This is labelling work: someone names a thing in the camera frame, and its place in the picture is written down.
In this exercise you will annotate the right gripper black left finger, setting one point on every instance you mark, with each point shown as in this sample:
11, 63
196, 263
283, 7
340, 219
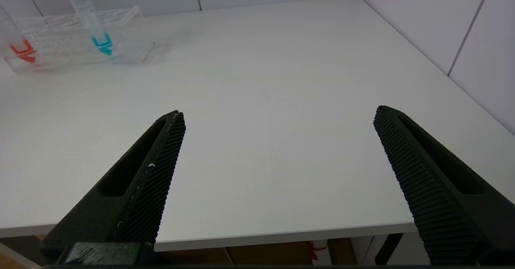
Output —
120, 204

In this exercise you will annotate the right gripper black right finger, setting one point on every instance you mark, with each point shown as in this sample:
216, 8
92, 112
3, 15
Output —
442, 204

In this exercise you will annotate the test tube with blue pigment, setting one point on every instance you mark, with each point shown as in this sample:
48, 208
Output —
102, 42

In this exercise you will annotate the clear plastic test tube rack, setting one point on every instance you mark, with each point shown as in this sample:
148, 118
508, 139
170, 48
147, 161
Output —
60, 45

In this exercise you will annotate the test tube with red pigment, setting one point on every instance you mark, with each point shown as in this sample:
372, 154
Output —
24, 51

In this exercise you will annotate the black table leg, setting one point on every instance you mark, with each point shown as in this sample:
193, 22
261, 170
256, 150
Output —
385, 249

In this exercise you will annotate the white item with red ribbon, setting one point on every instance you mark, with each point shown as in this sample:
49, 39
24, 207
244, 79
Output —
320, 253

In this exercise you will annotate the brown cardboard box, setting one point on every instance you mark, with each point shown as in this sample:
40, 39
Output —
257, 255

